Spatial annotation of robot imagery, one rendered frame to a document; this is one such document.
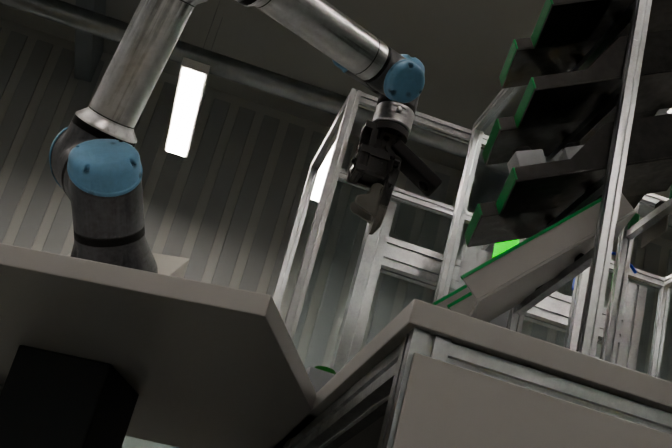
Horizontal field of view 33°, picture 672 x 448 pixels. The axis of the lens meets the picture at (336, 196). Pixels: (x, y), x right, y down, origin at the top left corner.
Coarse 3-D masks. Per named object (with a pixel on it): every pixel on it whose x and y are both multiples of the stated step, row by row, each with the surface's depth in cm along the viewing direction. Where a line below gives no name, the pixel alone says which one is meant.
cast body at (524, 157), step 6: (516, 150) 176; (522, 150) 176; (528, 150) 175; (534, 150) 175; (540, 150) 176; (516, 156) 175; (522, 156) 175; (528, 156) 175; (534, 156) 175; (540, 156) 175; (510, 162) 177; (516, 162) 175; (522, 162) 174; (528, 162) 174; (534, 162) 174; (540, 162) 175; (546, 162) 175; (510, 168) 177
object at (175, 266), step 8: (160, 256) 204; (168, 256) 204; (176, 256) 204; (160, 264) 200; (168, 264) 200; (176, 264) 200; (184, 264) 201; (160, 272) 197; (168, 272) 197; (176, 272) 198; (184, 272) 201
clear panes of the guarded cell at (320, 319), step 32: (320, 160) 353; (320, 192) 322; (352, 192) 364; (352, 224) 360; (416, 224) 365; (448, 224) 367; (320, 256) 353; (352, 256) 356; (288, 288) 322; (320, 288) 349; (384, 288) 354; (416, 288) 357; (608, 288) 372; (320, 320) 346; (384, 320) 350; (320, 352) 342; (640, 352) 367
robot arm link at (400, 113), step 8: (384, 104) 216; (392, 104) 215; (400, 104) 215; (376, 112) 216; (384, 112) 215; (392, 112) 214; (400, 112) 215; (408, 112) 215; (376, 120) 215; (384, 120) 214; (392, 120) 214; (400, 120) 214; (408, 120) 215; (408, 128) 215
